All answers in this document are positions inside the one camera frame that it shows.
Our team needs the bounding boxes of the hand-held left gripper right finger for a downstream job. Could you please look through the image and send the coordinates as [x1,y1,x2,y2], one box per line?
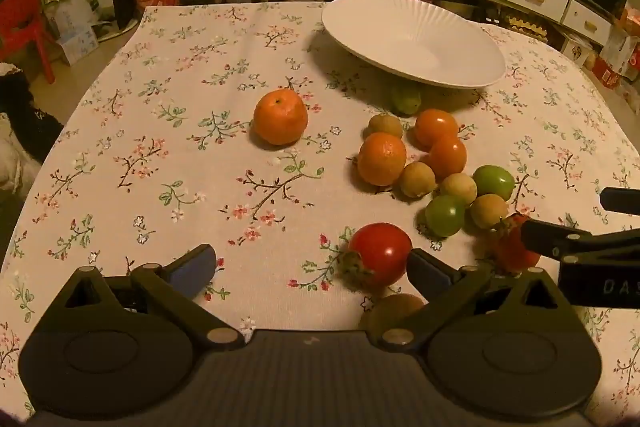
[379,248,561,351]

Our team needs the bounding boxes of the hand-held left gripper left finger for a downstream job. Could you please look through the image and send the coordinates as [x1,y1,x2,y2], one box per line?
[62,243,246,351]

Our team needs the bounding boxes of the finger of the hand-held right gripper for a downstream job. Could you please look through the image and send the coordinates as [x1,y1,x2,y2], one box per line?
[520,216,640,264]
[600,186,640,214]

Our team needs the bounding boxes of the red tomato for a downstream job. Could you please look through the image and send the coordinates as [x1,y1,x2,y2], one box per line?
[337,222,414,290]
[487,213,542,274]

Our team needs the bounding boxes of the brown kiwi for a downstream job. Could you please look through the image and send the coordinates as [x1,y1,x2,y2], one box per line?
[358,293,426,333]

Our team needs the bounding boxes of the orange tomato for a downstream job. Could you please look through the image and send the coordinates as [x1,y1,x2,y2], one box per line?
[414,109,460,148]
[425,136,468,180]

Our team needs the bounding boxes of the orange mandarin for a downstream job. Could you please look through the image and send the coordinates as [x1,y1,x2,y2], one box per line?
[253,89,309,146]
[357,132,407,186]

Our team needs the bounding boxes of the white ribbed plate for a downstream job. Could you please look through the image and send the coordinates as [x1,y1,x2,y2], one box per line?
[321,0,507,88]

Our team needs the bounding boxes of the floral tablecloth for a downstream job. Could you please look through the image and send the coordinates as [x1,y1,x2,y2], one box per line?
[0,1,640,427]

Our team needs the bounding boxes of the red and white carton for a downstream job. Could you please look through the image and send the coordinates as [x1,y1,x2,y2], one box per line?
[597,24,640,78]

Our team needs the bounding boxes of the white printed box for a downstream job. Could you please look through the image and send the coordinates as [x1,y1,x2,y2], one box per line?
[560,34,596,68]

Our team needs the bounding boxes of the green lime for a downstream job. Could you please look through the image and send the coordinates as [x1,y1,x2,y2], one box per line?
[390,82,423,115]

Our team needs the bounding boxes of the egg carton stack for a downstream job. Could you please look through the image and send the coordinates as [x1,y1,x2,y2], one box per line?
[505,19,547,40]

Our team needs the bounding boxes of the person's dark fuzzy clothing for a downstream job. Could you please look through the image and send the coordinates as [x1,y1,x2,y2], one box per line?
[0,62,66,202]

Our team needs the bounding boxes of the red plastic chair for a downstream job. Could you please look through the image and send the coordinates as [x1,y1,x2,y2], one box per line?
[0,0,56,84]

